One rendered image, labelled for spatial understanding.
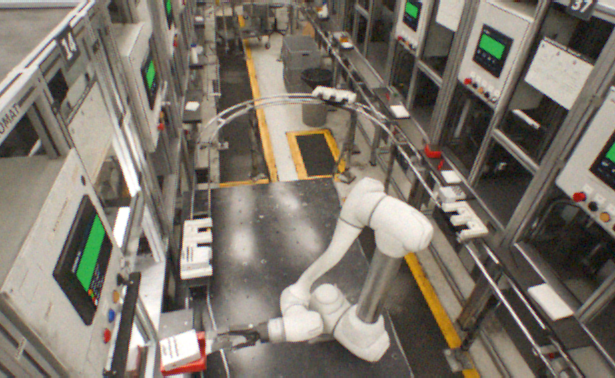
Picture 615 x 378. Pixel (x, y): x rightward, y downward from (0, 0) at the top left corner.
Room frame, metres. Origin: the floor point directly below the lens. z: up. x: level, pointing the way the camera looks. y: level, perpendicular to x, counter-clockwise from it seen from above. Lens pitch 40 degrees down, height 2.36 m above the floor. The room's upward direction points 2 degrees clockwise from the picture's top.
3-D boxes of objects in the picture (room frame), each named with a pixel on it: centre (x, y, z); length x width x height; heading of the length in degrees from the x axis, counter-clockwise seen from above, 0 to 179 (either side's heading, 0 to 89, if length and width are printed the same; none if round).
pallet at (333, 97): (3.07, -0.21, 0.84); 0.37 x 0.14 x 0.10; 71
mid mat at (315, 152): (3.37, -0.08, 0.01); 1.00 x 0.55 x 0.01; 13
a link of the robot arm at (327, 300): (0.95, -0.11, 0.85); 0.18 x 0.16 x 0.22; 50
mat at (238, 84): (5.61, 1.20, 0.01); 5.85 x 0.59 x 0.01; 13
